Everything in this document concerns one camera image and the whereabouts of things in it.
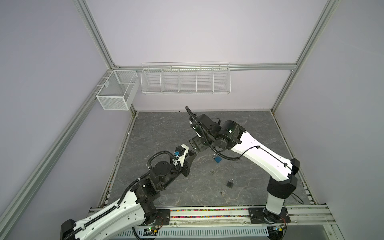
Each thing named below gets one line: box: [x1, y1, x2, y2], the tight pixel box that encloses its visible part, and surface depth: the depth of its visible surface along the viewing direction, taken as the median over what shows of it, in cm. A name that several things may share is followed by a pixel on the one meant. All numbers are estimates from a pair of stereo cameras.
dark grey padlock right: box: [226, 178, 234, 189], surface depth 86 cm
